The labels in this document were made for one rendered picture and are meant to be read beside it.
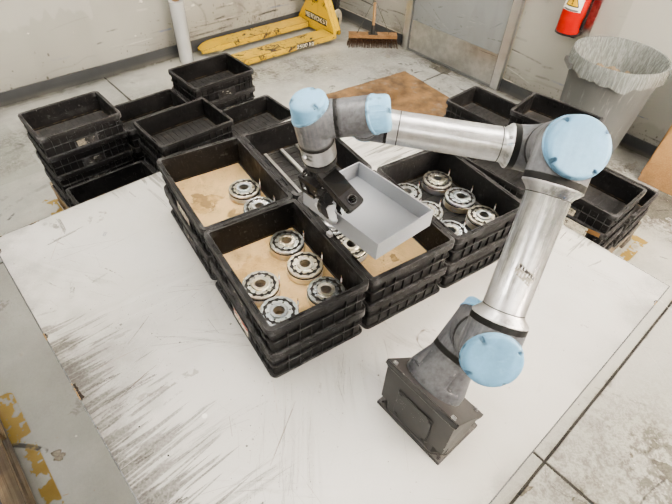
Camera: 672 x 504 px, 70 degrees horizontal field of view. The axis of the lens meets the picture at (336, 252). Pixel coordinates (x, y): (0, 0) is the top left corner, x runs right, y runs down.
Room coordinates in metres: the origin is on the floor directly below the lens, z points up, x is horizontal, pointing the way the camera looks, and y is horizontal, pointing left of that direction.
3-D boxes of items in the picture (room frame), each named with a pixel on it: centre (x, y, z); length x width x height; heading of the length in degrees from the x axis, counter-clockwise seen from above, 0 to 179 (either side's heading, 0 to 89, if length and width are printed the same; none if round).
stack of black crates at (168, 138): (2.09, 0.79, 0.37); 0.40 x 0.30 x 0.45; 134
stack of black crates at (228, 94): (2.66, 0.78, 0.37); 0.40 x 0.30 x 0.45; 134
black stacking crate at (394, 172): (1.23, -0.35, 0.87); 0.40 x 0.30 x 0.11; 35
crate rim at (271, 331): (0.88, 0.14, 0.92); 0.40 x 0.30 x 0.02; 35
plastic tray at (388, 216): (0.95, -0.07, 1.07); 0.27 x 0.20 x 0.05; 44
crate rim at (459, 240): (1.23, -0.35, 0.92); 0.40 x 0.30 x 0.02; 35
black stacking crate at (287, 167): (1.38, 0.13, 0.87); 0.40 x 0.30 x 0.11; 35
